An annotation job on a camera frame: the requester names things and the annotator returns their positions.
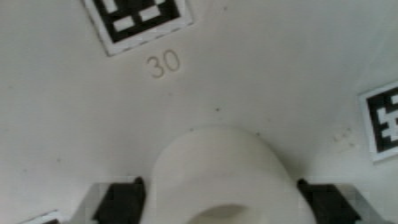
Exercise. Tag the white round table top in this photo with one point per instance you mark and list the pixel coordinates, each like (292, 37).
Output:
(263, 68)

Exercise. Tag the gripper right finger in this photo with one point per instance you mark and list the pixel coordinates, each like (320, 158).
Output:
(338, 203)

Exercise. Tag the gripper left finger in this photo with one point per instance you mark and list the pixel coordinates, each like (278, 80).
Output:
(112, 204)

